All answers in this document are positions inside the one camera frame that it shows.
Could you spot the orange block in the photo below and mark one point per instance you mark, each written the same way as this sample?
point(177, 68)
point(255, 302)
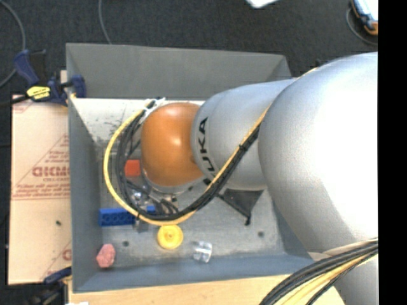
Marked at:
point(132, 168)

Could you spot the blue studded flat block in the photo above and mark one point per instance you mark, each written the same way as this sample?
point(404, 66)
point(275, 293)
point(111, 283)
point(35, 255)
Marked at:
point(114, 216)

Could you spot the yellow round wheel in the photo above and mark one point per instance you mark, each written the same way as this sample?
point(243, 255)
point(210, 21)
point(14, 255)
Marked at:
point(170, 237)

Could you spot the pink hexagonal block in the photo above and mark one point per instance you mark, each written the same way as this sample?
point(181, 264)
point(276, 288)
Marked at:
point(106, 256)

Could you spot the clear glass piece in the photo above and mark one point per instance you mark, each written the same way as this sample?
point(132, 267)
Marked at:
point(202, 251)

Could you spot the grey metal bin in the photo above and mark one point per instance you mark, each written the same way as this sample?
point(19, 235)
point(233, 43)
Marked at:
point(222, 234)

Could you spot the brown cardboard board, red print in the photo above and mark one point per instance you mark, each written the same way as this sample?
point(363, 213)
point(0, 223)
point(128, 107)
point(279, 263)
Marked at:
point(38, 202)

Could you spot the dark grey triangular piece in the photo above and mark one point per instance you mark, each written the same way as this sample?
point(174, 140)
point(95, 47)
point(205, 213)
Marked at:
point(243, 200)

